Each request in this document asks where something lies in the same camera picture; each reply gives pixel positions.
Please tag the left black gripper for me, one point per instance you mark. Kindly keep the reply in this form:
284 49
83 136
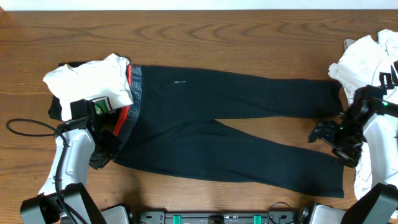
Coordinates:
114 140

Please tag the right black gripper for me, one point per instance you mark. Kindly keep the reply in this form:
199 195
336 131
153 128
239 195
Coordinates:
324 130

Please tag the black leggings with red waistband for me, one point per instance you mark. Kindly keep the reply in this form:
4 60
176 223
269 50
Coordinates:
175 127

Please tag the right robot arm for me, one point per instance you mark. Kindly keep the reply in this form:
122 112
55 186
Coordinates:
379 204

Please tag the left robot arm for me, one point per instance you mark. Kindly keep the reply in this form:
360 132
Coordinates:
64 196

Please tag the folded black garment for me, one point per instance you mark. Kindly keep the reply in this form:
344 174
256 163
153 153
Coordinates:
55 110

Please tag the folded white shirt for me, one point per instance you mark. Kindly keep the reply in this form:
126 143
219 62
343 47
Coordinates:
105 82

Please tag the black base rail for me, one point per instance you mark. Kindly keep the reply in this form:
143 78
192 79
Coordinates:
273 217

